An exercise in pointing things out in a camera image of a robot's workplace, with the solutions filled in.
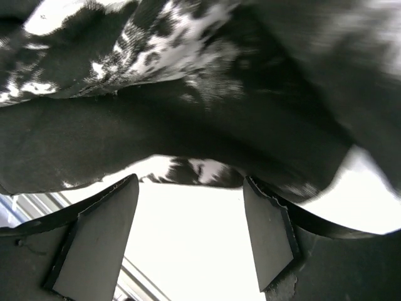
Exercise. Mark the black white tie-dye trousers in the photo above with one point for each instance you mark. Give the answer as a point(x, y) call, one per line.
point(199, 93)

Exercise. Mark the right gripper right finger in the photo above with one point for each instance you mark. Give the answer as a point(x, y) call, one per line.
point(301, 256)

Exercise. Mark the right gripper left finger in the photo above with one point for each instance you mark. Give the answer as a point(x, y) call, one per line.
point(75, 253)

